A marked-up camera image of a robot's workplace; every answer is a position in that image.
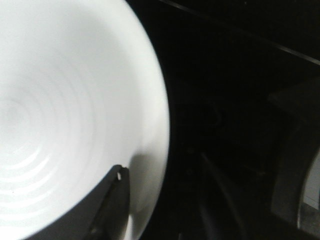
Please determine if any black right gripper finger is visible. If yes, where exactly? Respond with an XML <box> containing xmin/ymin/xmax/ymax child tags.
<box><xmin>30</xmin><ymin>165</ymin><xmax>130</xmax><ymax>240</ymax></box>

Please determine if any white round plate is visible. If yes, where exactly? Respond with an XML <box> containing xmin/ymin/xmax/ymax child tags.
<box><xmin>0</xmin><ymin>0</ymin><xmax>170</xmax><ymax>240</ymax></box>

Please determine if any black glass cooktop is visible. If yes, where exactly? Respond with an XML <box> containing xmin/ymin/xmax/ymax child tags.
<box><xmin>129</xmin><ymin>0</ymin><xmax>320</xmax><ymax>240</ymax></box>

